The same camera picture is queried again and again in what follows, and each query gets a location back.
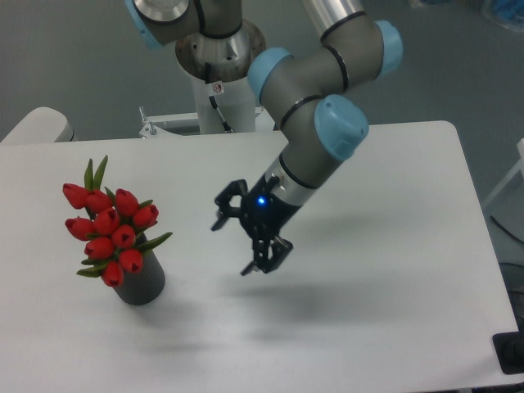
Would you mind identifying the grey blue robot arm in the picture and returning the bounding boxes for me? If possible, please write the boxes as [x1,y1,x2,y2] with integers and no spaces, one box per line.
[126,1,404,273]

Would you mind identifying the blue plastic bag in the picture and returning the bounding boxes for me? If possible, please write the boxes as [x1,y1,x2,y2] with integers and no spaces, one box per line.
[481,0,523,31]

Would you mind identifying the red tulip bouquet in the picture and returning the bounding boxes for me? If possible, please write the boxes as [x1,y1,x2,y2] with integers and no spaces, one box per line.
[62,156,173,289]

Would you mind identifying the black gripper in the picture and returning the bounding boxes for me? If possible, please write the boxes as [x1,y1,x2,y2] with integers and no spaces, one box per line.
[211,175,300,276]

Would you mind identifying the black box at table edge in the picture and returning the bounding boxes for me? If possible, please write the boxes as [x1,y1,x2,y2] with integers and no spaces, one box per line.
[492,332,523,375]

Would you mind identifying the white chair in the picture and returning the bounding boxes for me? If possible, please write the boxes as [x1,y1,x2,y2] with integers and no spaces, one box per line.
[1,106,78,146]

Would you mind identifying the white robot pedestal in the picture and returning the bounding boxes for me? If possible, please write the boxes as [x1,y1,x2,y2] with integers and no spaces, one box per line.
[138,20,279,139]

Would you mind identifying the dark grey ribbed vase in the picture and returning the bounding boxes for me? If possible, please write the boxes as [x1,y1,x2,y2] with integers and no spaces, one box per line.
[113,250,165,305]

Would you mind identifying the black cable on floor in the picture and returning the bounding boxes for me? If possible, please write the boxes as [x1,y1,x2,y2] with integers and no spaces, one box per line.
[490,215,524,241]

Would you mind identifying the white metal frame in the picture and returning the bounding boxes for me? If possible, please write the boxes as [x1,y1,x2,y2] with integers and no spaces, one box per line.
[481,139,523,214]

